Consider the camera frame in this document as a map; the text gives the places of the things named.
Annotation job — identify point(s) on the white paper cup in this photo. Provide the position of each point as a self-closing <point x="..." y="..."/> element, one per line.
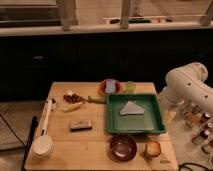
<point x="43" y="145"/>

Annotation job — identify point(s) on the white garlic bulb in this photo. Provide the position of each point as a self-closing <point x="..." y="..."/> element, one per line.
<point x="69" y="93"/>

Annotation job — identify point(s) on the red yellow apple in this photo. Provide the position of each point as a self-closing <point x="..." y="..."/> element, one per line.
<point x="152" y="149"/>

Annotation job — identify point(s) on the green plastic tray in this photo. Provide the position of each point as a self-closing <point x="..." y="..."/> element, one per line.
<point x="148" y="123"/>

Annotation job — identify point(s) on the brown grape bunch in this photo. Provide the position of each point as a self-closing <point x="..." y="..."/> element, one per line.
<point x="73" y="98"/>

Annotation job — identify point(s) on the green cup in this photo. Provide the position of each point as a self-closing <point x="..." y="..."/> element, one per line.
<point x="130" y="87"/>

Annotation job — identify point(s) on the blue sponge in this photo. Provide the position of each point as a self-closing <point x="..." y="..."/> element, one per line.
<point x="110" y="86"/>

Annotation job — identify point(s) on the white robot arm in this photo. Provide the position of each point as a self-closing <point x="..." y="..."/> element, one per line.
<point x="188" y="82"/>

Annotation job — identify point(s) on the grey folded cloth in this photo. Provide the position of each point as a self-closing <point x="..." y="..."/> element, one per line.
<point x="132" y="108"/>

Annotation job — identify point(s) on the spice bottle rack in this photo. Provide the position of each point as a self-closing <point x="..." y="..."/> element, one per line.
<point x="194" y="125"/>

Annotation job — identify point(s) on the yellow banana piece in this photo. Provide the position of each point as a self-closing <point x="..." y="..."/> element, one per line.
<point x="71" y="107"/>

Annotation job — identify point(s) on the dark brown bowl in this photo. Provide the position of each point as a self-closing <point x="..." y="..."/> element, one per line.
<point x="122" y="147"/>

